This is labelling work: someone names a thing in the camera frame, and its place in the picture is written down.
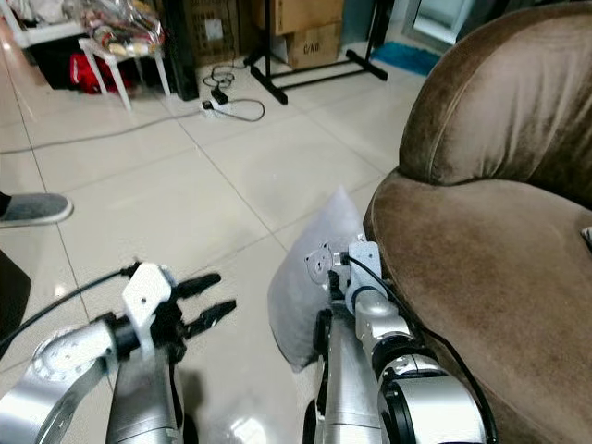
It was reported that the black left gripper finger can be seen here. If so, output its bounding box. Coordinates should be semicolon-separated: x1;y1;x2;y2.
174;272;225;300
185;300;239;339

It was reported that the grey bear print pillow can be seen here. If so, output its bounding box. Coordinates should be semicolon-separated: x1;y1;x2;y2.
267;187;371;373

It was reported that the brown fabric sofa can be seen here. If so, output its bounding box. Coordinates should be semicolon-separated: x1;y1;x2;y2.
364;3;592;444

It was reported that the black metal floor stand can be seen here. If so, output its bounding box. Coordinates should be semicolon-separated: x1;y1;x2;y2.
245;0;389;105

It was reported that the blue floor mat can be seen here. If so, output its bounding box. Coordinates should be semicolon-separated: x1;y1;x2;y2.
370;41;443;77

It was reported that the silver right robot leg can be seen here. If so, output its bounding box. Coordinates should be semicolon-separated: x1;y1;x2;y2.
303;310;391;444

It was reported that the dark brown furniture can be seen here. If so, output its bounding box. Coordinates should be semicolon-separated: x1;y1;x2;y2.
0;250;31;364

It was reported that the white power strip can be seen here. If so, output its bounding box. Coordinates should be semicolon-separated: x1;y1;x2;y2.
201;98;233;116

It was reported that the grey slipper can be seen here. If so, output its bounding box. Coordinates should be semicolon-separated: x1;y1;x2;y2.
0;192;74;228

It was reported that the red bag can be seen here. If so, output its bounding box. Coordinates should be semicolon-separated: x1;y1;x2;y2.
68;52;135;95

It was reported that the black cabinet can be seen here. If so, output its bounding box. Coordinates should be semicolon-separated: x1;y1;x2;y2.
162;0;241;101

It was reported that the small printed cardboard box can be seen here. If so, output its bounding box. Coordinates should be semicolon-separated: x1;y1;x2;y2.
282;23;343;71

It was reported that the white plastic stool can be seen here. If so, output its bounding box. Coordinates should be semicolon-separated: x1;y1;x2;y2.
79;37;173;112

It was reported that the clear plastic bag of items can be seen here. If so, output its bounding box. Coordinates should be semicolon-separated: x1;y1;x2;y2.
76;0;163;58

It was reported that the large plain cardboard box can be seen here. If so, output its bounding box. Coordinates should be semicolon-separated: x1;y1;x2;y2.
259;0;345;36

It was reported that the white framed door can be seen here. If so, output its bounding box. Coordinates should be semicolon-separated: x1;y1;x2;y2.
402;0;482;49

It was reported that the white shelf rack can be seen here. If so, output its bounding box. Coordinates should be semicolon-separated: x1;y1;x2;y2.
0;0;89;49

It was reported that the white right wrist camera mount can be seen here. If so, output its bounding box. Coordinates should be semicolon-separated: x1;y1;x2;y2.
344;240;383;315

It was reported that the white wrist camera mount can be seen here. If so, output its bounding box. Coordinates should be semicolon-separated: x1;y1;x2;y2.
344;240;383;315
122;263;177;362

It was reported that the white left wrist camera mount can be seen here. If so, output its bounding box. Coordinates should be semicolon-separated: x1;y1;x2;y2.
122;263;177;362

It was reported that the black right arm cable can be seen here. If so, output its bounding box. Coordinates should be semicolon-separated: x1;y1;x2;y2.
337;253;499;443

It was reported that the white floor cable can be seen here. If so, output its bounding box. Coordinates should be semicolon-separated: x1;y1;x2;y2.
0;111;204;156

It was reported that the black floor cable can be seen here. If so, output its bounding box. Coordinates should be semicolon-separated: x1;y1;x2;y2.
203;63;267;122

